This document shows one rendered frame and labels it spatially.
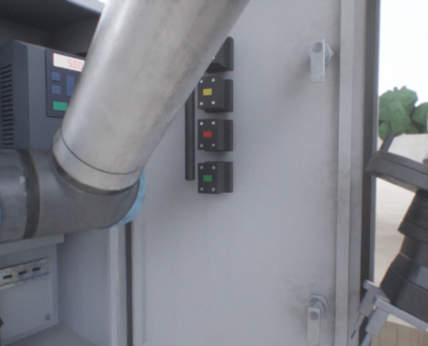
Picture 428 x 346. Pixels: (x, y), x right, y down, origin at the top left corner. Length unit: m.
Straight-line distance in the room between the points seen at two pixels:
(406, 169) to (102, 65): 0.29
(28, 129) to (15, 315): 0.37
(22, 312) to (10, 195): 0.46
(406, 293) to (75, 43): 0.64
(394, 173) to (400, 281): 0.10
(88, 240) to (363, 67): 0.54
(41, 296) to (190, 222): 0.36
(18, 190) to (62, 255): 0.44
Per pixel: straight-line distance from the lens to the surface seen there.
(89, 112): 0.28
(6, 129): 0.59
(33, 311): 0.78
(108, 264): 0.62
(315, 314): 0.48
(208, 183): 0.46
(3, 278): 0.74
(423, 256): 0.38
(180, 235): 0.56
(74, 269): 0.74
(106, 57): 0.26
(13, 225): 0.35
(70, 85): 0.57
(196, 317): 0.59
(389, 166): 0.38
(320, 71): 0.45
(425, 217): 0.38
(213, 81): 0.47
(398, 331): 1.64
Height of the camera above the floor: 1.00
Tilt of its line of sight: 3 degrees down
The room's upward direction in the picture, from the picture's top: straight up
